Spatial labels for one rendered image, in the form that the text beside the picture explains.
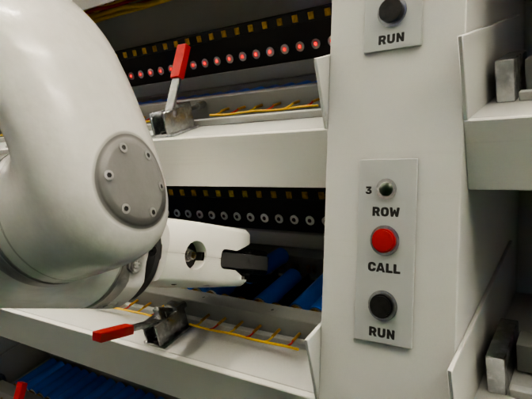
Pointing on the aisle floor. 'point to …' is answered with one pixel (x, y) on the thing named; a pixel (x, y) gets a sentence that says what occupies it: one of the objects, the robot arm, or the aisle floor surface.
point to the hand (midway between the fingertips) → (241, 265)
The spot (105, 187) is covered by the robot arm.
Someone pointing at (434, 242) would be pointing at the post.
